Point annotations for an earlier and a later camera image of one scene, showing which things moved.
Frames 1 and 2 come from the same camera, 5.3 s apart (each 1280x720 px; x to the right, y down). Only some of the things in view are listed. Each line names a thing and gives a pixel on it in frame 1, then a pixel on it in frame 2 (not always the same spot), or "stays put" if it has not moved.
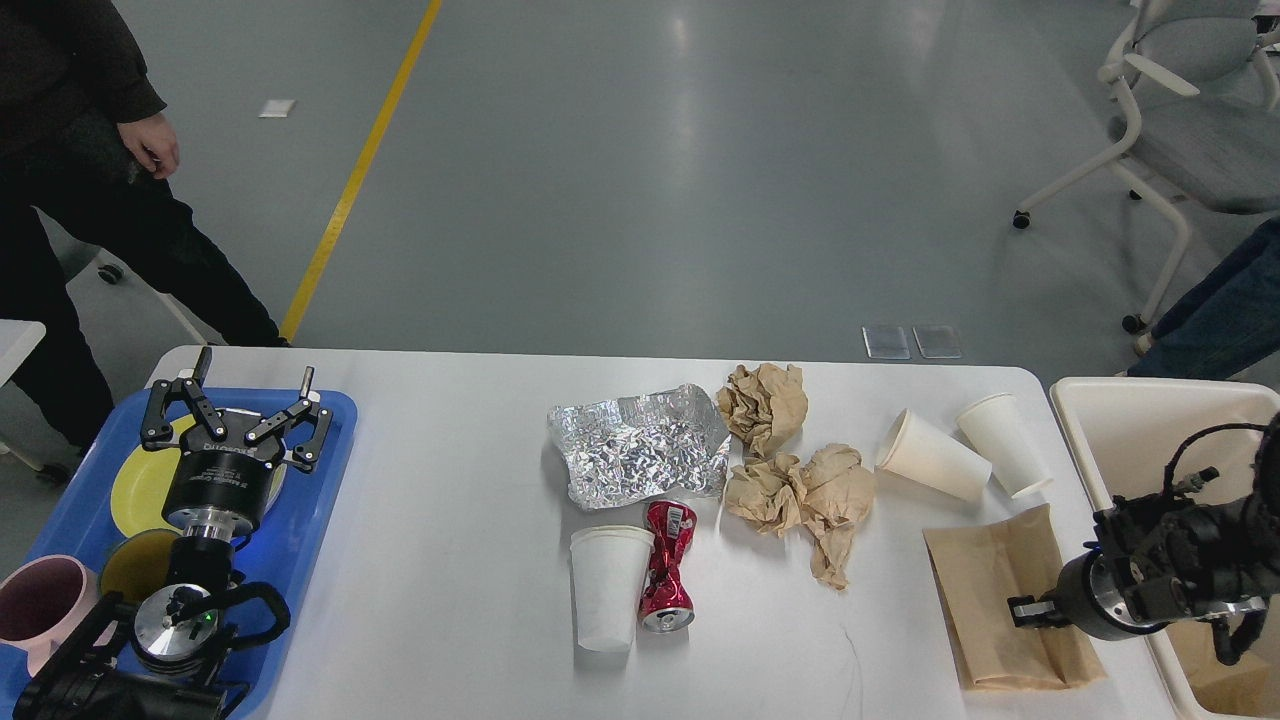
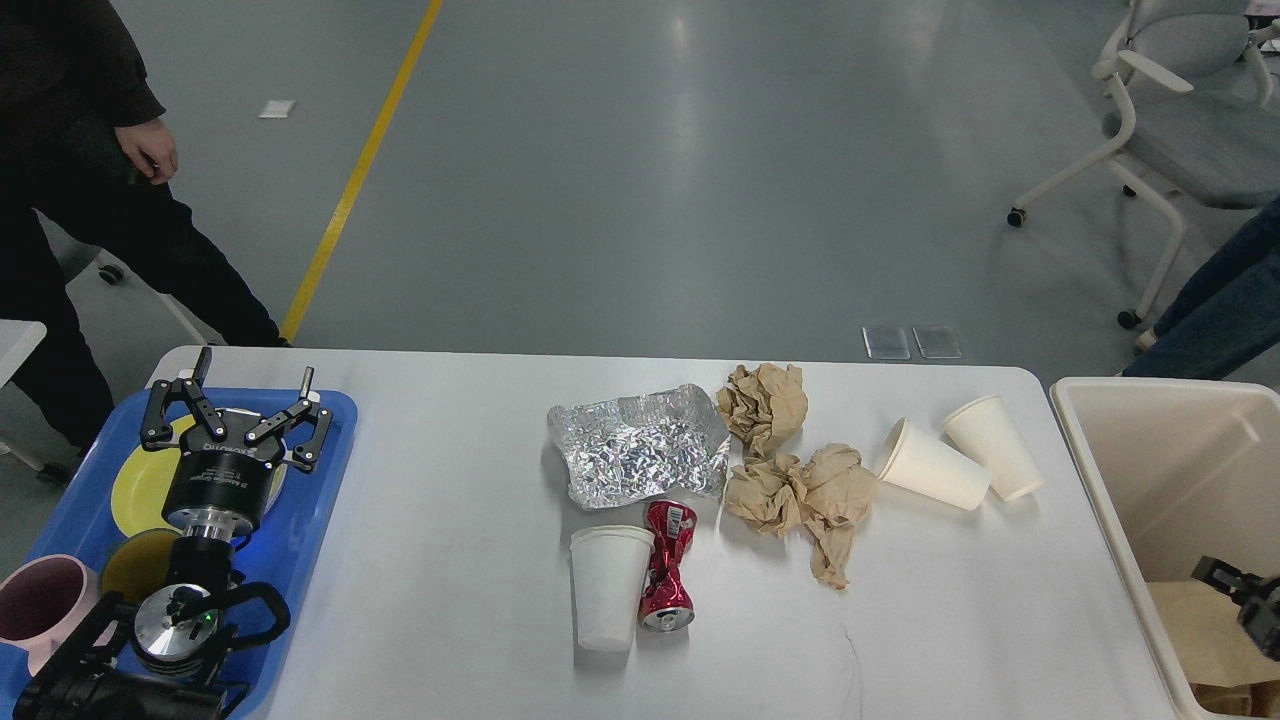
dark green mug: [137, 563] stays put
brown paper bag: [975, 567] → [1213, 645]
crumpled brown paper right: [840, 494] stays put
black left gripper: [219, 485] stays put
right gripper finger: [1027, 612] → [1237, 584]
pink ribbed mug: [42, 599] stays put
